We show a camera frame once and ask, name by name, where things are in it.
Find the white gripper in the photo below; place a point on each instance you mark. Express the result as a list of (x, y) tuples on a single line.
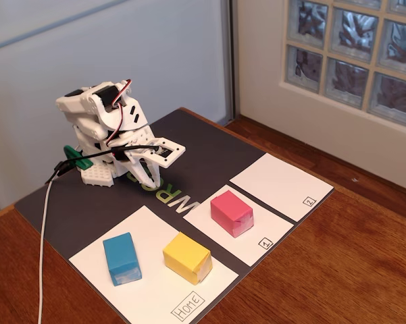
[(137, 159)]

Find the blue paper box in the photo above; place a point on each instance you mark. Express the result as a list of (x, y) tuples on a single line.
[(120, 253)]

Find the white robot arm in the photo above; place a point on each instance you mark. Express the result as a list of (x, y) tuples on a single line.
[(84, 111)]

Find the yellow paper box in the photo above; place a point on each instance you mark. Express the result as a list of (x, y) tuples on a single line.
[(184, 251)]

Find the pink paper box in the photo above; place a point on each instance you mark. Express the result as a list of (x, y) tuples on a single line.
[(228, 209)]

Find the white paper sheet marked home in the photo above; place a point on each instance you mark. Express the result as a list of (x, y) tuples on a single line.
[(148, 297)]

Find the dark grey mat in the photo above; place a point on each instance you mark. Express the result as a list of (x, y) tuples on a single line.
[(88, 209)]

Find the green clamp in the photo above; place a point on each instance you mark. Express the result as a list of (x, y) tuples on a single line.
[(77, 158)]

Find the pale blue door panel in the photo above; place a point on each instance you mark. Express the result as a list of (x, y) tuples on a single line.
[(27, 118)]

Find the white paper sheet marked 2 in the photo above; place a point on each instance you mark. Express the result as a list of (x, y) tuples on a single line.
[(280, 182)]

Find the white paper sheet marked 1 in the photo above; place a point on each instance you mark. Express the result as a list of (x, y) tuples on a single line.
[(273, 229)]

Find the glass block window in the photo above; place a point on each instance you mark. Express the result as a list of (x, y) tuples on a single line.
[(348, 77)]

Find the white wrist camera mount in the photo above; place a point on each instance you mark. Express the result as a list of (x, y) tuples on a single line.
[(177, 151)]

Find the grey metal door frame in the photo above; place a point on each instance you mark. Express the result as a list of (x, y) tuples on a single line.
[(229, 50)]

